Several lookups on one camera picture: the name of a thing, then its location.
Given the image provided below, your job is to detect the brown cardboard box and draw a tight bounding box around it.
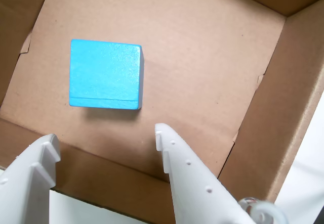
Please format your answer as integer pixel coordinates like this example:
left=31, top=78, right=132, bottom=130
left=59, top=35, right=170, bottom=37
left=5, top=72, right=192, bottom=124
left=0, top=0, right=324, bottom=224

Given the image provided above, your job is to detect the white spiral cable wrap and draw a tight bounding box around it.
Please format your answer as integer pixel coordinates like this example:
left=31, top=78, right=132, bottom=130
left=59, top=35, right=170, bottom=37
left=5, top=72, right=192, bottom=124
left=237, top=196, right=288, bottom=224

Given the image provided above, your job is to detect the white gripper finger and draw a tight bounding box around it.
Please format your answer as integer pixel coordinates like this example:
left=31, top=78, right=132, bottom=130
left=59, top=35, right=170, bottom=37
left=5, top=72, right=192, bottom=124
left=154, top=122, right=256, bottom=224
left=0, top=133, right=62, bottom=224

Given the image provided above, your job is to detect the blue cube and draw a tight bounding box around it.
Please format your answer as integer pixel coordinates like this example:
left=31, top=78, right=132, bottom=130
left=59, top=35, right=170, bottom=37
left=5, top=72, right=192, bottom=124
left=68, top=38, right=145, bottom=110

